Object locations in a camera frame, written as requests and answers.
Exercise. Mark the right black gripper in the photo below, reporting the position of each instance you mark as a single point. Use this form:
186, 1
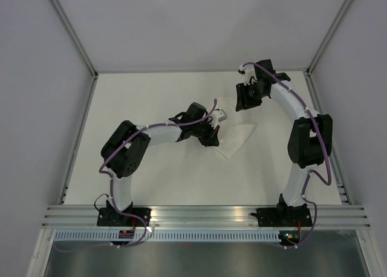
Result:
242, 101

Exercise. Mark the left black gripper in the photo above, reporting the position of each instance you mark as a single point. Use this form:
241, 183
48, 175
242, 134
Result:
211, 140

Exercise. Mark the white cloth napkin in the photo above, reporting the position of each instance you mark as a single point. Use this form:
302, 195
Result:
235, 130

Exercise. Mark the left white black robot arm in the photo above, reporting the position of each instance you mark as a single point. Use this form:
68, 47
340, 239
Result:
123, 152

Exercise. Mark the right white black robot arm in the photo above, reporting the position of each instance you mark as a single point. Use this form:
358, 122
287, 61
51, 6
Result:
310, 142

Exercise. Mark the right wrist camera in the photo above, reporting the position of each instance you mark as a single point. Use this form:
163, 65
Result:
249, 74

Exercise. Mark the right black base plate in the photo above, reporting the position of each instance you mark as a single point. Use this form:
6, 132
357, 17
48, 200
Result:
283, 217

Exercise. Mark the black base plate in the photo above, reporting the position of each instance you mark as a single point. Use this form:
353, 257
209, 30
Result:
108, 217
283, 217

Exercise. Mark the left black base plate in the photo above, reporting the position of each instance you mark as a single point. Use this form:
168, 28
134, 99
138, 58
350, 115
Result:
108, 217

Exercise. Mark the right aluminium frame post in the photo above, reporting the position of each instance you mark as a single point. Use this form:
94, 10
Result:
333, 28

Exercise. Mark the aluminium frame post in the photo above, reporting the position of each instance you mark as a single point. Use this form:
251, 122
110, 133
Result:
71, 32
333, 28

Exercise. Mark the left aluminium frame post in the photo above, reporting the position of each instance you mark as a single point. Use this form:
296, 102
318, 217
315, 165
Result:
71, 32

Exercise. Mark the aluminium mounting rail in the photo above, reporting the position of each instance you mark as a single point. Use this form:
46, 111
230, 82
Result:
329, 217

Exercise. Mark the white slotted cable duct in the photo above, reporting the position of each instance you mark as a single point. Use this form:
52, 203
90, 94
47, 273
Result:
170, 235

